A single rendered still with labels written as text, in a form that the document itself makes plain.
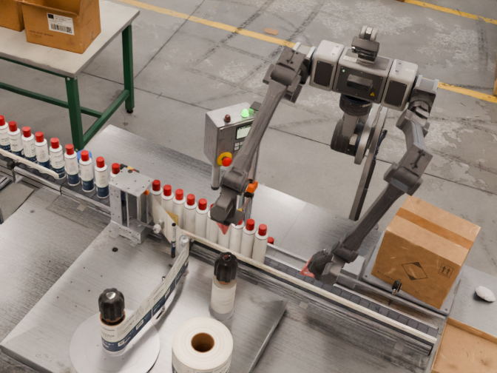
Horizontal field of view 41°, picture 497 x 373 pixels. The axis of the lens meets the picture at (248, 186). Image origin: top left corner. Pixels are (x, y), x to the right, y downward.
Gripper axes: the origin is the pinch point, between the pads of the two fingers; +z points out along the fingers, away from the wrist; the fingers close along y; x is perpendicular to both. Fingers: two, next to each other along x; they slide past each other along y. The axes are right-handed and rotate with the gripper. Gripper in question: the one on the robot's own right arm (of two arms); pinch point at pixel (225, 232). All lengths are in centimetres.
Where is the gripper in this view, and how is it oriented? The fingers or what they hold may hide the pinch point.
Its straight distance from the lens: 231.4
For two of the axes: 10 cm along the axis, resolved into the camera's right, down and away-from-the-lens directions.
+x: 4.2, -5.7, 7.1
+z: -1.0, 7.5, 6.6
